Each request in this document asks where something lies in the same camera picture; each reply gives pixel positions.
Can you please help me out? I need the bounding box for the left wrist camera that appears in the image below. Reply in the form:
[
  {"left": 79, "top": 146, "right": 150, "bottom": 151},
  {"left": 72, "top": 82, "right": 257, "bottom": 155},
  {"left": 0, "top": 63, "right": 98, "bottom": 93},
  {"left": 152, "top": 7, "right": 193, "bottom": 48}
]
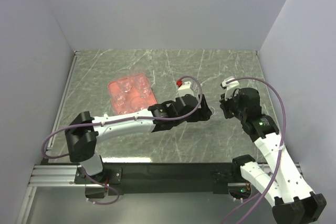
[{"left": 176, "top": 80, "right": 196, "bottom": 97}]

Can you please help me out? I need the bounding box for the clear glass table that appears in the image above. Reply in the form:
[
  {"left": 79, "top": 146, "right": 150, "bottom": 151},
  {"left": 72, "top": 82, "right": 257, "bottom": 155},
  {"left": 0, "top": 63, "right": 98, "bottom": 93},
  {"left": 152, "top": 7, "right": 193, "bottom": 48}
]
[{"left": 138, "top": 83, "right": 152, "bottom": 98}]

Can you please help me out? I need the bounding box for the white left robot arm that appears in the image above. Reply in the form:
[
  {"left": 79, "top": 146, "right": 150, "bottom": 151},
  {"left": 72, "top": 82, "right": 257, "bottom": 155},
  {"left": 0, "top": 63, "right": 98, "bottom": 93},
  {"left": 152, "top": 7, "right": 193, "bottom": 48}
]
[{"left": 65, "top": 94, "right": 212, "bottom": 183}]

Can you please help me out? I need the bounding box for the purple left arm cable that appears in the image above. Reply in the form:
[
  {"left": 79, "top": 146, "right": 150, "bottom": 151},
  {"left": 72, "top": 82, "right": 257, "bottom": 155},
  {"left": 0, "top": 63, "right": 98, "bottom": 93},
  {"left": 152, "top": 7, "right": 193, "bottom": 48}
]
[{"left": 41, "top": 76, "right": 203, "bottom": 205}]

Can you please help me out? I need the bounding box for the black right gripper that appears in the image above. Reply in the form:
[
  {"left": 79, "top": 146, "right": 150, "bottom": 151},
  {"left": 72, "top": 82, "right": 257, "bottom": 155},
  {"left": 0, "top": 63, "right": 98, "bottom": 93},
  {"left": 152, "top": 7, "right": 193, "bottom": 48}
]
[{"left": 220, "top": 90, "right": 247, "bottom": 121}]

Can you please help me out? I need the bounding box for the aluminium mounting rail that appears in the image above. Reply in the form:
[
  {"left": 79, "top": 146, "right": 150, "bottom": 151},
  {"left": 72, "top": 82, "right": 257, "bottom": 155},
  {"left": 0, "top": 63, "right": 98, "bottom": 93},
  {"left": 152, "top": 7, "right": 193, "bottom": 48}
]
[{"left": 15, "top": 129, "right": 308, "bottom": 224}]

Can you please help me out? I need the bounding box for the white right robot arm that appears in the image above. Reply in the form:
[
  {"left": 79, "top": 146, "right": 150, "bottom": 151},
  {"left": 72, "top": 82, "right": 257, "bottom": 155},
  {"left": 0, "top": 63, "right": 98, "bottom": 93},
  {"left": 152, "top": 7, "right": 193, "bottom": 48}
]
[{"left": 220, "top": 88, "right": 327, "bottom": 223}]

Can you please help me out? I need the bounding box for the pink plastic tray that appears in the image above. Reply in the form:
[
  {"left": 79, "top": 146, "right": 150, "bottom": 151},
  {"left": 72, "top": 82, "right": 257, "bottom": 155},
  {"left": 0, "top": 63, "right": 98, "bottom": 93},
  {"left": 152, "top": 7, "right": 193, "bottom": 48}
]
[{"left": 108, "top": 76, "right": 157, "bottom": 115}]

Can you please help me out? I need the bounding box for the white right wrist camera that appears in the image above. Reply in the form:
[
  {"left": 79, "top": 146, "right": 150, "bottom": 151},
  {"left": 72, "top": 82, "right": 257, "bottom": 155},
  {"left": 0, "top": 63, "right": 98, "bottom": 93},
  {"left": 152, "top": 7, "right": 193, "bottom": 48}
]
[{"left": 220, "top": 77, "right": 239, "bottom": 100}]

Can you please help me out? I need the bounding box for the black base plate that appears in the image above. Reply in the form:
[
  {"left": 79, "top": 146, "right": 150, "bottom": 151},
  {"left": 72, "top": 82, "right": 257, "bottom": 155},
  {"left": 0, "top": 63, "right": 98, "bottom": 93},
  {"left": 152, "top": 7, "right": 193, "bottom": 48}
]
[{"left": 73, "top": 162, "right": 250, "bottom": 200}]

